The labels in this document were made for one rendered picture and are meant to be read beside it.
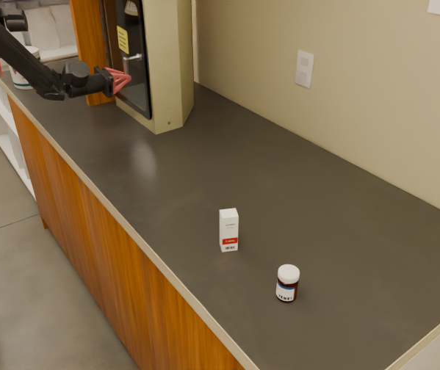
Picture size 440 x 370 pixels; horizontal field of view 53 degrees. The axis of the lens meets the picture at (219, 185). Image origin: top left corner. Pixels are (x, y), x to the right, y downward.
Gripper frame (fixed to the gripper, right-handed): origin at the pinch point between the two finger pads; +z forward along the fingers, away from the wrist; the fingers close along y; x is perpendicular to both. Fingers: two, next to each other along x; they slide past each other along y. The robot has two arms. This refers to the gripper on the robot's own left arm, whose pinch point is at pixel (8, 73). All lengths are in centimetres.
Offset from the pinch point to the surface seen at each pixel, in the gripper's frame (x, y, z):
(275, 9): -57, 76, -23
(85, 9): -9.4, 28.6, -20.4
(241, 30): -39, 76, -13
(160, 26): -46, 38, -21
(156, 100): -47, 34, 2
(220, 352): -122, 6, 29
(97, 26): -9.5, 32.0, -14.2
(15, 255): 38, -12, 111
